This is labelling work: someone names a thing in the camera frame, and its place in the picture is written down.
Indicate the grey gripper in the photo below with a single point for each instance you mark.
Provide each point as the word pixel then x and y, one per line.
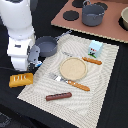
pixel 33 57

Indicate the white blue toy tube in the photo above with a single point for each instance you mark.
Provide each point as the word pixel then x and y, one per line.
pixel 38 64

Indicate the orange toy bread loaf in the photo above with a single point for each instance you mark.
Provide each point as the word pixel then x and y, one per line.
pixel 21 80

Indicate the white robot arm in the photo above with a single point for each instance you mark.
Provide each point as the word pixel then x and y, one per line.
pixel 17 18

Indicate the round wooden plate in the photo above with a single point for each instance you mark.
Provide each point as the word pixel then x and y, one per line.
pixel 73 68

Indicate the beige woven placemat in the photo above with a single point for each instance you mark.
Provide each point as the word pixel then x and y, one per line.
pixel 83 108

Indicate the brown toy sausage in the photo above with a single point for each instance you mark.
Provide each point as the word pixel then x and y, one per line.
pixel 58 96

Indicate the light blue milk carton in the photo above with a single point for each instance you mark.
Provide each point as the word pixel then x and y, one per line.
pixel 95 48

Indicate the large grey pot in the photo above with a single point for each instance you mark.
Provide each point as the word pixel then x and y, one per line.
pixel 92 14

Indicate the beige bowl on stove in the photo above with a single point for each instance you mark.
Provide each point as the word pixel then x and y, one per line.
pixel 124 15

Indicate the fork with orange handle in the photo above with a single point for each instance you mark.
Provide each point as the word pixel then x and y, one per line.
pixel 77 85

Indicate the knife with orange handle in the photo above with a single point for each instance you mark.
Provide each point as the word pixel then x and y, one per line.
pixel 84 58

